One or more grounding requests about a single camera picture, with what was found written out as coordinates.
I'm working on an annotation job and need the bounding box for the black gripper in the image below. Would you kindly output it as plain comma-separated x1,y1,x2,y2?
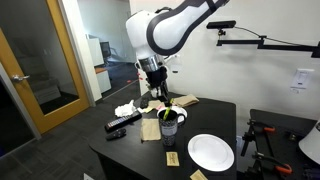
146,67,168,102

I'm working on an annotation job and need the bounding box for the yellow pen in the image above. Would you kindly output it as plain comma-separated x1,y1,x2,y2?
163,98,174,121

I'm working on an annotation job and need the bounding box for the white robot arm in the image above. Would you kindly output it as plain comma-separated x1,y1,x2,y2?
126,0,229,102

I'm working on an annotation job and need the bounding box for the brown napkin by mug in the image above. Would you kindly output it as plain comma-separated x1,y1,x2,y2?
140,119,161,141

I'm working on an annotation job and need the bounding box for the black patterned mug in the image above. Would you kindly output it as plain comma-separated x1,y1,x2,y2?
158,110,186,146

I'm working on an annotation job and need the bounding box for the brown napkin middle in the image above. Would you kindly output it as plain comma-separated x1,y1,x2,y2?
148,100,164,109

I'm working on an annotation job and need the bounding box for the pink sweetener packet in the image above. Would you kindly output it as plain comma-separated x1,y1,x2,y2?
154,104,165,110

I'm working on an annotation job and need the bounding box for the small white plate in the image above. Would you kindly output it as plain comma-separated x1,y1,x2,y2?
157,106,188,124

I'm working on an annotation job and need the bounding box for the folded brown napkin far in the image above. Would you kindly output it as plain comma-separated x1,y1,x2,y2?
174,94,199,107

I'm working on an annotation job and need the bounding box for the crumpled white tissue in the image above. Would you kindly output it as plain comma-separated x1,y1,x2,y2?
115,100,136,117

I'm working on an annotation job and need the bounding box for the long black remote control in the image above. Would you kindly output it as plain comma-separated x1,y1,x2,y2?
104,111,142,132

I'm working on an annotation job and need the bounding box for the small black remote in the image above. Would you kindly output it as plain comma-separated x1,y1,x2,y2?
106,128,126,141

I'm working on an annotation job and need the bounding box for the sugar packet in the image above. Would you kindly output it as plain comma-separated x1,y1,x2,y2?
166,152,179,167

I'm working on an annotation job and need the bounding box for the large white plate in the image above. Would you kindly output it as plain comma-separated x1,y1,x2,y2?
188,134,235,172

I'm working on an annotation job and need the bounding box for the brown packet at edge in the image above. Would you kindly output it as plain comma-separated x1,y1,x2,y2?
190,170,208,180

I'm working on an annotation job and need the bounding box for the black side table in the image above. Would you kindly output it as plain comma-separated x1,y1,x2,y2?
249,109,320,180

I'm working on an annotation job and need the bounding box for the wooden glass door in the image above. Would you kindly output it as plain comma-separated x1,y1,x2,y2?
0,0,89,134

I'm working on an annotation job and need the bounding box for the white lamp shade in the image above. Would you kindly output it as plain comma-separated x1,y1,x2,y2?
298,120,320,164

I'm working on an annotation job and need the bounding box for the black camera on boom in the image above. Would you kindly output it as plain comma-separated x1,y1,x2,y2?
206,20,236,29

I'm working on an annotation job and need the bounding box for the orange handled clamp upper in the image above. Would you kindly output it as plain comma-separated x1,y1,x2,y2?
241,119,276,157

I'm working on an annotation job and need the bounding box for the orange handled clamp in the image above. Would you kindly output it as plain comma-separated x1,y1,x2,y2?
245,152,293,180
241,119,276,157

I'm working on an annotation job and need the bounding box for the orange handled clamp lower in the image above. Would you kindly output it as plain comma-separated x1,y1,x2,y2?
245,152,293,180

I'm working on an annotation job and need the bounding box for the white wall switch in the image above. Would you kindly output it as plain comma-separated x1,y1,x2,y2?
291,68,314,90

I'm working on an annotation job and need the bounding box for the silver door handle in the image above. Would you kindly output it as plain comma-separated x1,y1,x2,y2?
11,75,30,82

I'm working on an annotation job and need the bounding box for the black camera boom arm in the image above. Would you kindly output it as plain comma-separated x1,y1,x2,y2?
217,36,320,58

